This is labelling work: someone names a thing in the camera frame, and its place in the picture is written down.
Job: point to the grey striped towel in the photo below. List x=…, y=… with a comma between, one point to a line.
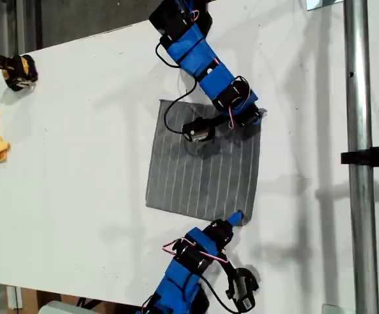
x=202, y=183

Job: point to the white box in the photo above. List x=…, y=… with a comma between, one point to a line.
x=59, y=309

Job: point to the brown cardboard box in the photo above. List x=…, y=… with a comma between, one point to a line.
x=29, y=299

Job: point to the yellow black power drill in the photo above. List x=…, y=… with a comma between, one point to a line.
x=19, y=72

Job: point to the black camera stalk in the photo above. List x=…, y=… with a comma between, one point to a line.
x=220, y=121
x=229, y=265

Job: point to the black camera box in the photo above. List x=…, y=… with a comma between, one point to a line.
x=243, y=291
x=197, y=131

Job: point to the steel post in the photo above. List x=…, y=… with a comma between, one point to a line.
x=359, y=98

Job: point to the metal corner bracket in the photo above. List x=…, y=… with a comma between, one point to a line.
x=317, y=4

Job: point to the white table support bracket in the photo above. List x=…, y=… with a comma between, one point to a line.
x=14, y=297

